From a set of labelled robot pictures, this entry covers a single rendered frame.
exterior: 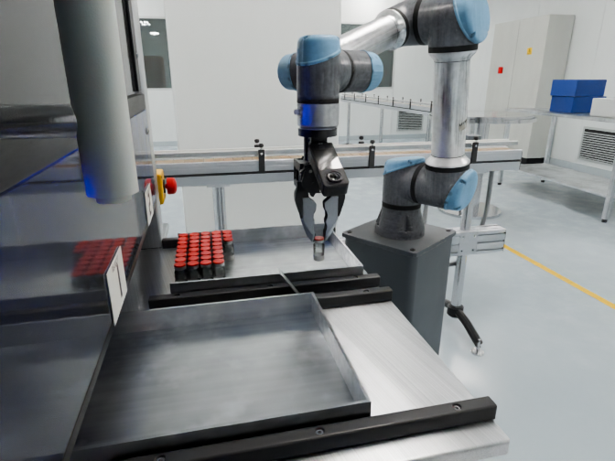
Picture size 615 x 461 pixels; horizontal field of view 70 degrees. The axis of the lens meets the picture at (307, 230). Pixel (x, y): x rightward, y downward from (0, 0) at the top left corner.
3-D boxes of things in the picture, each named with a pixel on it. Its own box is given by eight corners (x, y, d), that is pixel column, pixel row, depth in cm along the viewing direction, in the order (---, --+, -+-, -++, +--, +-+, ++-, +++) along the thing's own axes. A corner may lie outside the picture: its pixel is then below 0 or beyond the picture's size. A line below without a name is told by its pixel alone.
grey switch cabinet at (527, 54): (523, 165, 660) (548, 14, 593) (477, 152, 771) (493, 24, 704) (548, 164, 670) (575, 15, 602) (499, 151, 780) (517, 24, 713)
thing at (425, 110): (455, 117, 460) (457, 101, 454) (441, 118, 456) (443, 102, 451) (348, 101, 791) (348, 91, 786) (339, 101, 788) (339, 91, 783)
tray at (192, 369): (22, 490, 41) (13, 460, 39) (87, 337, 65) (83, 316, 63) (370, 427, 48) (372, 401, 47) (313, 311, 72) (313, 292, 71)
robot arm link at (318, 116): (344, 103, 76) (297, 104, 74) (343, 131, 77) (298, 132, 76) (332, 101, 83) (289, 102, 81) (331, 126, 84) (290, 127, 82)
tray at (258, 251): (171, 302, 75) (169, 284, 73) (179, 247, 99) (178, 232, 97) (362, 283, 82) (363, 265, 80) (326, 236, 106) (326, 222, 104)
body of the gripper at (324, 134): (329, 186, 89) (329, 124, 85) (341, 196, 81) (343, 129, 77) (292, 187, 88) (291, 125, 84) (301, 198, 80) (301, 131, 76)
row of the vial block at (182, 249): (175, 290, 78) (173, 266, 77) (179, 253, 95) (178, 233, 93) (188, 289, 79) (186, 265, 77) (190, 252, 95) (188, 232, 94)
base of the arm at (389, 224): (391, 220, 146) (393, 191, 143) (433, 230, 137) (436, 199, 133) (364, 231, 136) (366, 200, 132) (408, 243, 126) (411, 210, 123)
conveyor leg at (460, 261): (450, 321, 223) (469, 171, 197) (442, 313, 231) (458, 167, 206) (467, 319, 224) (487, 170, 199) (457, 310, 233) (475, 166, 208)
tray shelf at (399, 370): (5, 558, 37) (0, 542, 36) (128, 251, 101) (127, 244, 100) (509, 454, 47) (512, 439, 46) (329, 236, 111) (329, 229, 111)
